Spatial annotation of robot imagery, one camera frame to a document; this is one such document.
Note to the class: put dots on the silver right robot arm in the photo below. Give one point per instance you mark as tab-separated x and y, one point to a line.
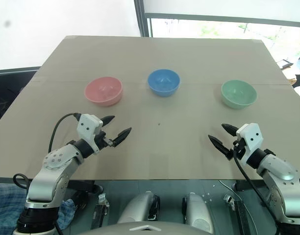
280	176

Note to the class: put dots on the green plastic bowl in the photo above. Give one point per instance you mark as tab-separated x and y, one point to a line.
238	94

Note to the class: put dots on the blue plaid cloth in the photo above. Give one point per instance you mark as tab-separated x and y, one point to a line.
6	208

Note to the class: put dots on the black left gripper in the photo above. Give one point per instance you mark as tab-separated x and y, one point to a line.
102	140

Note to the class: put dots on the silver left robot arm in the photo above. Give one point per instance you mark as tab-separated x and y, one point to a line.
50	171

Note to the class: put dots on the grey robot torso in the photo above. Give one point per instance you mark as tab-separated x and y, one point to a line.
145	228

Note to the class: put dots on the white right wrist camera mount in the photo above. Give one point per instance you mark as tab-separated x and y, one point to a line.
250	137

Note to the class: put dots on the black window frame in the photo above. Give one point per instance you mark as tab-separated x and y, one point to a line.
142	18

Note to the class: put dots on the pink plastic bowl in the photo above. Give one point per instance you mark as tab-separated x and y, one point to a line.
103	91

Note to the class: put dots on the silver right robot leg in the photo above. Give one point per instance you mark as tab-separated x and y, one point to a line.
197	210

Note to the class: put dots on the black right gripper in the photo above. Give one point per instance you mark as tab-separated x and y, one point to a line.
239	148

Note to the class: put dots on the blue plastic bowl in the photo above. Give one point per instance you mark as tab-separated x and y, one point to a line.
164	83

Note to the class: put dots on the black tablet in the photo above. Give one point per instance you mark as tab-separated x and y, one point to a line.
285	63

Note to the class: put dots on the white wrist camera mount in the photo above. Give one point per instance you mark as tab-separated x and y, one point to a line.
87	128
250	137

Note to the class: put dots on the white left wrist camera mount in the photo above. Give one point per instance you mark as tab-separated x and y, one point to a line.
87	128

